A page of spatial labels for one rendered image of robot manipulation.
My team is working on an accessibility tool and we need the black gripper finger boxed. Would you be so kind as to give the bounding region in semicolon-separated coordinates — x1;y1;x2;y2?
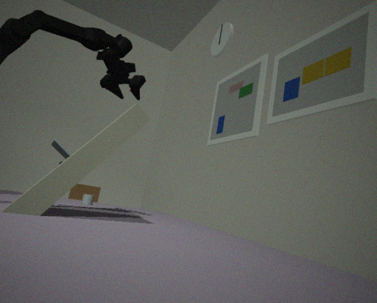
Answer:
106;84;124;100
130;89;140;100

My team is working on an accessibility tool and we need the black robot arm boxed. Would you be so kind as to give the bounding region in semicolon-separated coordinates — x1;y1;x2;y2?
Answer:
0;10;136;76

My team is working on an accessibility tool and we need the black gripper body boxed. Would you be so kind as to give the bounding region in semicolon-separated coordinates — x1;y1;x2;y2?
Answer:
100;63;146;90

